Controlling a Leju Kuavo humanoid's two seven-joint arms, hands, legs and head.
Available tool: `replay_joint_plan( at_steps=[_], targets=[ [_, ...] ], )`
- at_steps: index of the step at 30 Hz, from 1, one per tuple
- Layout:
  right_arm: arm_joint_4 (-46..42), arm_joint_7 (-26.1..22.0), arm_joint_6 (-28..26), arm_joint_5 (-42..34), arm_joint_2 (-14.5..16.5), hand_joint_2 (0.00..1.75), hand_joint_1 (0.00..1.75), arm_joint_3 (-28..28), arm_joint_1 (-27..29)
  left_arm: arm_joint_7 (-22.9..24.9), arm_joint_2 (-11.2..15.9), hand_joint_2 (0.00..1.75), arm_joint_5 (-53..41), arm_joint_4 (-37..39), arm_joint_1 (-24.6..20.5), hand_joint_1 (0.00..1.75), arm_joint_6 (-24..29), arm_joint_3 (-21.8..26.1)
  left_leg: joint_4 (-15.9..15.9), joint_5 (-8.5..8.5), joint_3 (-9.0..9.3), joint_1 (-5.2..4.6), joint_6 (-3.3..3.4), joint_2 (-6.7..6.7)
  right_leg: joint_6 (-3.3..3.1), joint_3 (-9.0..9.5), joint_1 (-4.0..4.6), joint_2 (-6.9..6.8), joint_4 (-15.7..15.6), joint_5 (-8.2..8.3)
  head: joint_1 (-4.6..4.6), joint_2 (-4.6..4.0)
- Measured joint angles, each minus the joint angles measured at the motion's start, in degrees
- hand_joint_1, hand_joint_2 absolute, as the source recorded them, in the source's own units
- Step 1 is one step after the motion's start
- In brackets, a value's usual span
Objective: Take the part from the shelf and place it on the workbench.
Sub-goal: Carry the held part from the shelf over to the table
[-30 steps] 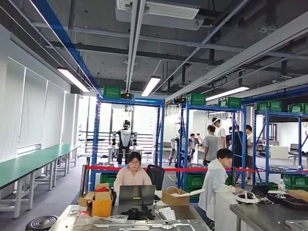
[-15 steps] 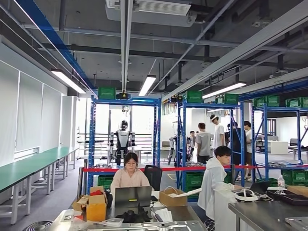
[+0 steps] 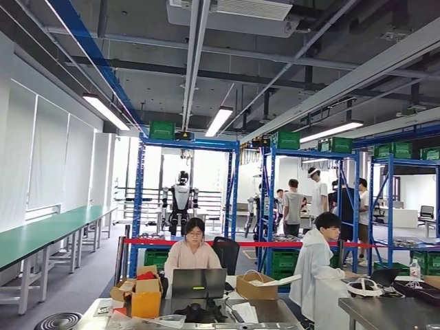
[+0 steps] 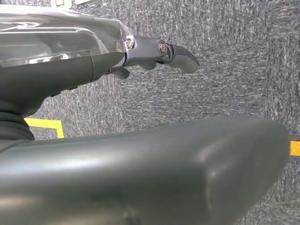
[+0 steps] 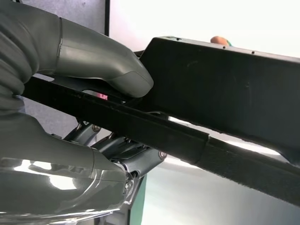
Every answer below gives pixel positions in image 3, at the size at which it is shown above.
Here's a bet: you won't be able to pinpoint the blue steel shelf rack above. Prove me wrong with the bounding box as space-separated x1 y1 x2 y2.
128 134 240 278
257 144 361 276
367 155 440 276

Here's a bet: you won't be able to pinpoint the stainless steel workbench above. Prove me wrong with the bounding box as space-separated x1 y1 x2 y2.
74 298 305 330
338 296 440 330

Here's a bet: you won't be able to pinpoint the ceiling light bar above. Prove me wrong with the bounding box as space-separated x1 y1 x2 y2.
205 107 233 138
82 93 131 132
300 120 365 144

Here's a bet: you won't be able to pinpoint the silver black humanoid robot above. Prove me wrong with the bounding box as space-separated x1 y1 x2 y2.
245 195 262 238
160 170 200 238

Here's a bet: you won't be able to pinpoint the black office chair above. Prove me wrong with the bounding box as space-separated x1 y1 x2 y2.
417 206 435 226
211 236 241 276

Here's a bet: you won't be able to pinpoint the red barrier tape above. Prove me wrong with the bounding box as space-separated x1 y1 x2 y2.
124 237 379 249

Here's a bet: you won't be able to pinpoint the grey laptop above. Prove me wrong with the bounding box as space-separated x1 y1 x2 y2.
171 267 229 300

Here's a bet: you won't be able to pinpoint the open cardboard box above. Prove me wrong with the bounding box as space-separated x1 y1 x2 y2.
236 271 279 302

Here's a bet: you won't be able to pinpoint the white paper sheet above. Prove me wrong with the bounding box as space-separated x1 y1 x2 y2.
249 273 302 288

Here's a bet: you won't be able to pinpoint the black gadget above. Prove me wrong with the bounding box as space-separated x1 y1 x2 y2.
175 302 228 325

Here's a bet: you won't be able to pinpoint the white papers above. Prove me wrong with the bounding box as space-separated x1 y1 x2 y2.
232 302 259 325

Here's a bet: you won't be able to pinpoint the yellow cardboard box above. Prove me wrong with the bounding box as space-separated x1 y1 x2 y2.
131 278 162 319

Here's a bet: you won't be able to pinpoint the clear plastic bag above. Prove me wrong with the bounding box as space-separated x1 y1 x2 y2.
144 314 186 330

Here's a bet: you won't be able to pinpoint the green-topped work table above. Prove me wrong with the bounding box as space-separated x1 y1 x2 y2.
65 205 119 254
0 214 83 315

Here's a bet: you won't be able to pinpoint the brown cardboard box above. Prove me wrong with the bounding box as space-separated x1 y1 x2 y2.
109 278 137 304

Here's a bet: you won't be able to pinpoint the pale roller blind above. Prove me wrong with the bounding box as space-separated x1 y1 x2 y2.
65 115 94 208
0 82 37 231
27 98 69 210

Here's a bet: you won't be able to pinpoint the white VR headset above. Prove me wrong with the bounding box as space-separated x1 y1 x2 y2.
347 278 380 299

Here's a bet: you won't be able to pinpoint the dark laptop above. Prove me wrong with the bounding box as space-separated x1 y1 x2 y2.
369 268 401 288

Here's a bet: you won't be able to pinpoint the black ribbed disc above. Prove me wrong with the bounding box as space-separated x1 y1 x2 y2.
33 311 83 330

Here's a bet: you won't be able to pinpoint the black plastic tray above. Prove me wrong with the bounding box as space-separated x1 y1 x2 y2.
393 280 440 307

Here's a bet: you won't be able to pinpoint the black barrier post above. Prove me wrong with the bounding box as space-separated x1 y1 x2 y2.
115 225 131 285

